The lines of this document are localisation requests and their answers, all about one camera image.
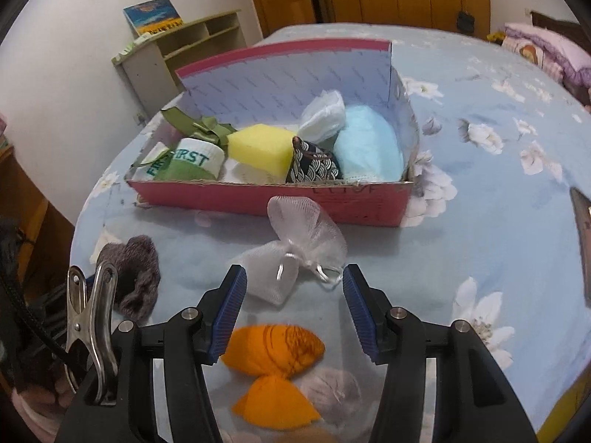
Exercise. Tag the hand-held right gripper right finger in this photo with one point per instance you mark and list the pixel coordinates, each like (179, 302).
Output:
(360, 314)

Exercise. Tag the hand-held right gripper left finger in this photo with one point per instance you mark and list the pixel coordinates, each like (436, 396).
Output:
(228, 314)

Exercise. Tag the white mesh pouch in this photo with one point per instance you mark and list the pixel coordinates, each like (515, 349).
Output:
(304, 226)

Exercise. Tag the pink cardboard box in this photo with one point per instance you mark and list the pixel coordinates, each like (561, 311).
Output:
(277, 203)

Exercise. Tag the green white knitted wristband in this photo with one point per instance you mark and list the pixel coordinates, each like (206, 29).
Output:
(150, 164)
(196, 161)

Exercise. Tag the yellow sponge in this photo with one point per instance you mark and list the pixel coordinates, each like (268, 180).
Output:
(258, 145)

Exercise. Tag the green ribbon bow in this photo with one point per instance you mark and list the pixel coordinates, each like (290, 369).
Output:
(184, 122)

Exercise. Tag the person's left hand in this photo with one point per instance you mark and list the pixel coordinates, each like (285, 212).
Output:
(51, 397)

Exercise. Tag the metal spring clip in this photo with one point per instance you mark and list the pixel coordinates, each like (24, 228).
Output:
(97, 314)

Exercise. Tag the orange fabric bow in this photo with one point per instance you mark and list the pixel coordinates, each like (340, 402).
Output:
(272, 346)

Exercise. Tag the grey pink pompom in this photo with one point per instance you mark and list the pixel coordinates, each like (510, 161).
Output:
(332, 390)

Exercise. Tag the brown wooden cabinet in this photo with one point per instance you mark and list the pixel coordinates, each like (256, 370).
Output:
(23, 221)

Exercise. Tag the grey fluffy scrunchie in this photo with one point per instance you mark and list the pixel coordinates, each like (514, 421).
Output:
(134, 267)

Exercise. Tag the blue floral bedsheet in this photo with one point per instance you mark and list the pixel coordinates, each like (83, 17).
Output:
(461, 221)

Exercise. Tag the dark patterned pouch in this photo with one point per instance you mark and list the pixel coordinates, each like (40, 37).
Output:
(314, 161)

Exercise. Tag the light blue towel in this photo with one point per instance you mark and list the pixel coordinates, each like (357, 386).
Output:
(369, 147)

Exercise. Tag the white plastic bag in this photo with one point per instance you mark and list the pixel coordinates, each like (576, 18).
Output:
(325, 115)

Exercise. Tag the brown wooden board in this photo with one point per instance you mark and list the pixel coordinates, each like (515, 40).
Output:
(582, 240)

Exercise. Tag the beige corner shelf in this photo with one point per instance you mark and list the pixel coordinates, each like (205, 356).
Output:
(138, 69)

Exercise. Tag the green white packet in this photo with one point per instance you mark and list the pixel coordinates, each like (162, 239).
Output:
(131, 48)

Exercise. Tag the yellow plush toy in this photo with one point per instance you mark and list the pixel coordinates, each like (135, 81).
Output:
(495, 36)

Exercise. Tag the blue yellow painting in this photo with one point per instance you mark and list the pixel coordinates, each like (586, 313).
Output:
(154, 14)

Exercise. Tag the black hanging bag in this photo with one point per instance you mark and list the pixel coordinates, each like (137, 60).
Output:
(465, 21)

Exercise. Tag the pink cartoon pillow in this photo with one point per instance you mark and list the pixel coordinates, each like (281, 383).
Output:
(549, 50)

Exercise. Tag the dark wooden headboard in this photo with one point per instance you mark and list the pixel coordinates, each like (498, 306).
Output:
(549, 19)

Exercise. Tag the wall outlet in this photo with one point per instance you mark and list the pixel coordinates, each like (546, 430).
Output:
(139, 119)

